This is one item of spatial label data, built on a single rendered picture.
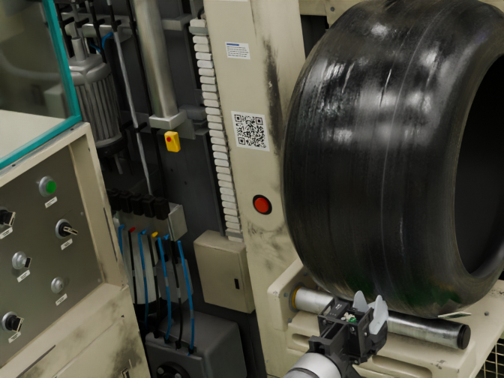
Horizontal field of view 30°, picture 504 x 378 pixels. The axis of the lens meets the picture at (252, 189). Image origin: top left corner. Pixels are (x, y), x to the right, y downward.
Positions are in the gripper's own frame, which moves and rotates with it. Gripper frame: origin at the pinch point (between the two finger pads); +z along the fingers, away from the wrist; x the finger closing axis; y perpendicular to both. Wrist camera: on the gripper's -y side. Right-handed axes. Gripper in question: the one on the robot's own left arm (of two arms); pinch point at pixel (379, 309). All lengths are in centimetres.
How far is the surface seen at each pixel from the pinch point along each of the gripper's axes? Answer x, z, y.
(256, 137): 31.7, 16.2, 20.4
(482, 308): -5.3, 32.2, -20.0
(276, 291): 24.5, 5.2, -5.7
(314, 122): 9.5, 1.8, 32.5
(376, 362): 5.8, 7.4, -18.5
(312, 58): 14.2, 11.0, 39.5
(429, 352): -4.4, 8.6, -13.9
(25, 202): 64, -14, 17
